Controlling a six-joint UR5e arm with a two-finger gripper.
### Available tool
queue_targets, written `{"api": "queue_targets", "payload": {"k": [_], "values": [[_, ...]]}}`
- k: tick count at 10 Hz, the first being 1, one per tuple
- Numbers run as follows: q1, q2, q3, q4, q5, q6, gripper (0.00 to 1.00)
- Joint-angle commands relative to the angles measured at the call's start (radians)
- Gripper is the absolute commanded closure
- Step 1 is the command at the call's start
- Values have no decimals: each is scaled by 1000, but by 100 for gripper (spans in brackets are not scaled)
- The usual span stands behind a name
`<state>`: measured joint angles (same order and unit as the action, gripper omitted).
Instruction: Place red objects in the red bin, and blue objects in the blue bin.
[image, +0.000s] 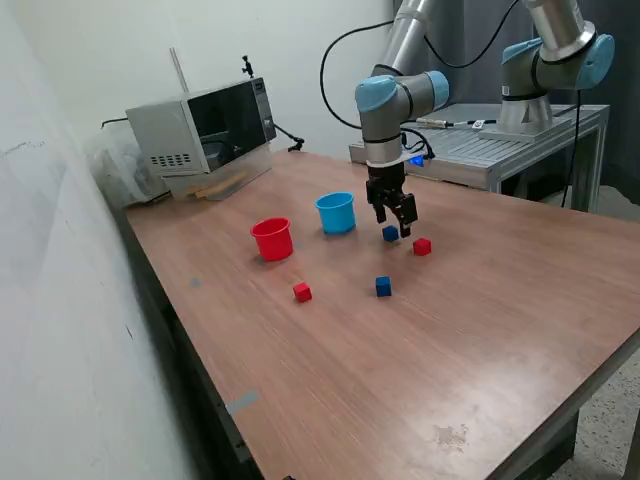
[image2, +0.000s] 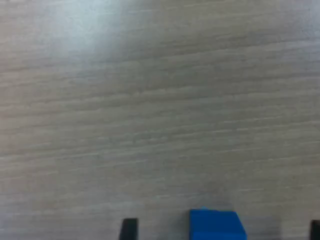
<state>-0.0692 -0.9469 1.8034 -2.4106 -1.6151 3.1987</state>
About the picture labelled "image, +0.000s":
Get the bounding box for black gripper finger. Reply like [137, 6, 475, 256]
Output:
[389, 191, 420, 239]
[365, 181, 390, 225]

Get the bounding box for thin white rod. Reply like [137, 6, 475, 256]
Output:
[168, 47, 190, 96]

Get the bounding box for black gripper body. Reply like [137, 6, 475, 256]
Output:
[364, 160, 407, 202]

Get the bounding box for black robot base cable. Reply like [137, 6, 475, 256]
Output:
[559, 87, 585, 208]

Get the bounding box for silver microwave oven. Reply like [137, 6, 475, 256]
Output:
[124, 76, 278, 177]

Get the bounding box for red plastic cup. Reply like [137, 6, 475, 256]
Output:
[249, 216, 295, 263]

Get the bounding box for dark grey curtain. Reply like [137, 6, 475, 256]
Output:
[391, 0, 640, 206]

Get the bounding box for aluminium robot base table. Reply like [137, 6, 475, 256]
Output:
[348, 102, 612, 211]

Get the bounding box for translucent plastic storage box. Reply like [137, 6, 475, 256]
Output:
[84, 124, 171, 209]

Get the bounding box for blue plastic cup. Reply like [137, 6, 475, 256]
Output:
[313, 191, 358, 235]

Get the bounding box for long grey tape strip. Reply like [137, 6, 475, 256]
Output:
[225, 390, 261, 415]

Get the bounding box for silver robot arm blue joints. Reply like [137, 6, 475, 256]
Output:
[353, 0, 617, 169]

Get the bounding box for wooden sticks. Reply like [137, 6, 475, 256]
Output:
[185, 172, 250, 201]

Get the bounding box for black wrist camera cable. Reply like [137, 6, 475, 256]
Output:
[319, 0, 522, 151]

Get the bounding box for clear acrylic riser stand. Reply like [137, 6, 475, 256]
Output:
[162, 142, 275, 202]

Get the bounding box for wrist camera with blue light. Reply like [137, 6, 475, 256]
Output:
[402, 144, 435, 170]

